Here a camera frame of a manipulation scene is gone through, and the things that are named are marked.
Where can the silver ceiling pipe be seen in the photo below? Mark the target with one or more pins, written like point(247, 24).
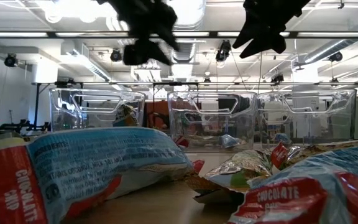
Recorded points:
point(328, 49)

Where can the blue brown granola bar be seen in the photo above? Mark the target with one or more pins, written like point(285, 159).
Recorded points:
point(228, 141)

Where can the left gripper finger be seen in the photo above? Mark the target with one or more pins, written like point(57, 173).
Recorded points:
point(145, 53)
point(168, 34)

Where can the clear plastic bin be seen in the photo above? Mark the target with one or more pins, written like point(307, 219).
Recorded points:
point(73, 109)
point(213, 124)
point(322, 124)

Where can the black ceiling spotlight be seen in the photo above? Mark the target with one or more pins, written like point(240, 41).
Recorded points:
point(336, 56)
point(277, 78)
point(10, 60)
point(116, 56)
point(223, 51)

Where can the red brown granola bar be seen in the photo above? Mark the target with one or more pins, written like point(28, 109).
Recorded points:
point(182, 142)

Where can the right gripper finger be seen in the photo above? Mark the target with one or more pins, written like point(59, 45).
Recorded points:
point(248, 34)
point(269, 43)

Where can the blue chocolate chip granola bar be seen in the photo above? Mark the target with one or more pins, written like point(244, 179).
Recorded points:
point(89, 161)
point(282, 139)
point(306, 193)

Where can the silver air duct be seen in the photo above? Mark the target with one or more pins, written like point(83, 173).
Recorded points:
point(183, 53)

